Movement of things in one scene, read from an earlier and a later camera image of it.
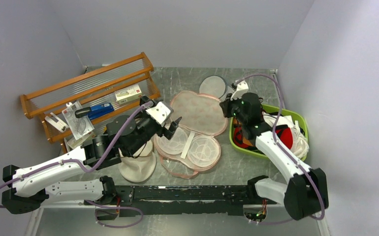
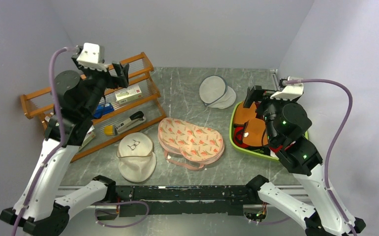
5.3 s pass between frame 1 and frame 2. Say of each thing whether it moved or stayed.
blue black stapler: stayed
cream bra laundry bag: stayed
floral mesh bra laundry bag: moved
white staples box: stayed
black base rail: stayed
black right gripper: moved
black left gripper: moved
